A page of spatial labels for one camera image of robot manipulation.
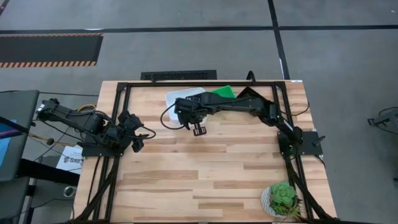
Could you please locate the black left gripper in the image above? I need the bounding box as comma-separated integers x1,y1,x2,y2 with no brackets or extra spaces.
117,110,150,154

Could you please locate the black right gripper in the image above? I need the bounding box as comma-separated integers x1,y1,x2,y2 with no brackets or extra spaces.
173,95,214,138

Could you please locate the black cart shelf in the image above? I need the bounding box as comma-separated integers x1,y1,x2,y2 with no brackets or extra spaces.
18,157,81,187

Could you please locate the black floor vent grille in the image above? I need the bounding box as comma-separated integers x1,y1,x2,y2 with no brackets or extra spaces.
140,69,218,82

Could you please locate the white printed paper sheet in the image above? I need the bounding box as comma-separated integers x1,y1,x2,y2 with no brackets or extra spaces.
55,144,85,175

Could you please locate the silver tape roll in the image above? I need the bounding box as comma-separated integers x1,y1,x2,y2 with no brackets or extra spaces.
63,185,78,198

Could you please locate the potted green succulent plant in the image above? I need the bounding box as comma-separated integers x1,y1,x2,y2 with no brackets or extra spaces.
260,181,304,220

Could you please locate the black hazard-striped floor mat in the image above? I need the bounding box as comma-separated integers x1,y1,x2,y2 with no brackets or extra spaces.
0,32,104,69

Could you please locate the blue screen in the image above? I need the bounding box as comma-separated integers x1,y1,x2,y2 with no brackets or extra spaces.
0,119,17,167

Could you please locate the black tripod stand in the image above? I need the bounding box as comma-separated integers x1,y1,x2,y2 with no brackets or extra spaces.
367,106,398,136

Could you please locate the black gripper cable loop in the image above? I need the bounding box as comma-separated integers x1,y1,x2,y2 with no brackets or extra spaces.
159,101,185,131

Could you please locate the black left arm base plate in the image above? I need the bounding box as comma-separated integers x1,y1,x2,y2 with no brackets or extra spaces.
80,141,126,158

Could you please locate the black metal table frame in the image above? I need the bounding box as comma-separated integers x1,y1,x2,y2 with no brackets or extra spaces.
72,80,338,224

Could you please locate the yellow cable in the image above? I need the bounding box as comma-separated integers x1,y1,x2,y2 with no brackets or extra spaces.
27,132,78,148

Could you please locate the black frame hook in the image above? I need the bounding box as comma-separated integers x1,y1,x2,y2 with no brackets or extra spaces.
246,70,258,85

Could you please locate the black table cable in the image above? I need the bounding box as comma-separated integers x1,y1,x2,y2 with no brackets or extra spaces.
279,99,311,117

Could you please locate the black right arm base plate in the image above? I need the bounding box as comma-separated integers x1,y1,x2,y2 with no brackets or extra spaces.
277,129,325,157

